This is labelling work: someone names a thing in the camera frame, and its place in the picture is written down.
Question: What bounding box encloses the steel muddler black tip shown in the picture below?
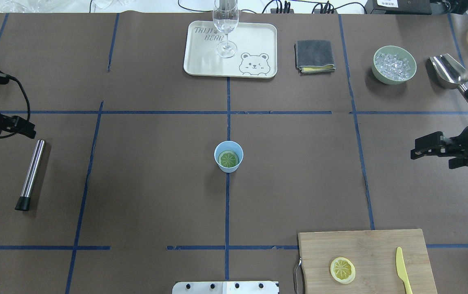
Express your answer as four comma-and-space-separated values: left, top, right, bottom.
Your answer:
14, 139, 46, 212

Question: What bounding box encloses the yellow lemon half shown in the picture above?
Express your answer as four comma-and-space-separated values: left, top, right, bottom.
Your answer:
218, 150, 240, 169

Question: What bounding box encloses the light blue paper cup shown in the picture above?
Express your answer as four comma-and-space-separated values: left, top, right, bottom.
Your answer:
214, 141, 244, 174

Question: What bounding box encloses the steel ice scoop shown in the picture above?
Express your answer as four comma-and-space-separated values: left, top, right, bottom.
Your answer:
428, 53, 468, 104

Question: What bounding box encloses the green bowl of ice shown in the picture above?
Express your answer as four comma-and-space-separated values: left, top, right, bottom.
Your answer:
371, 45, 417, 85

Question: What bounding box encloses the wooden cutting board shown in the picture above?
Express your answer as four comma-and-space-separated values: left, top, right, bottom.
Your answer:
298, 229, 437, 294

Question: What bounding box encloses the yellow plastic knife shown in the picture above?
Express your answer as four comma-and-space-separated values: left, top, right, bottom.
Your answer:
395, 246, 413, 294

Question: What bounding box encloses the grey folded cloth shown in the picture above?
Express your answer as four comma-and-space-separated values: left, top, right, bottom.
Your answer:
294, 40, 336, 74

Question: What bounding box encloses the cream bear serving tray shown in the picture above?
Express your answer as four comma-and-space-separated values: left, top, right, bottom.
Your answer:
183, 21, 278, 78

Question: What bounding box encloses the black power strip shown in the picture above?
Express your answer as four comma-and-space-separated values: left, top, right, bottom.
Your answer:
265, 0, 294, 14

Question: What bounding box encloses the clear wine glass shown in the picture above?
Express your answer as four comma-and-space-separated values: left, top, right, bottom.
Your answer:
213, 0, 240, 58

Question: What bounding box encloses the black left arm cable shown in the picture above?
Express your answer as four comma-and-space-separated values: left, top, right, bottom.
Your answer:
0, 73, 31, 139

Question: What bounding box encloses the squeezed lemon peel ring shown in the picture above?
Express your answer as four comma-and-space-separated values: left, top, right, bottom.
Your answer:
330, 256, 356, 285

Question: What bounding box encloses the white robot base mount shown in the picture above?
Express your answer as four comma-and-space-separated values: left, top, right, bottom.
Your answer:
172, 281, 280, 294

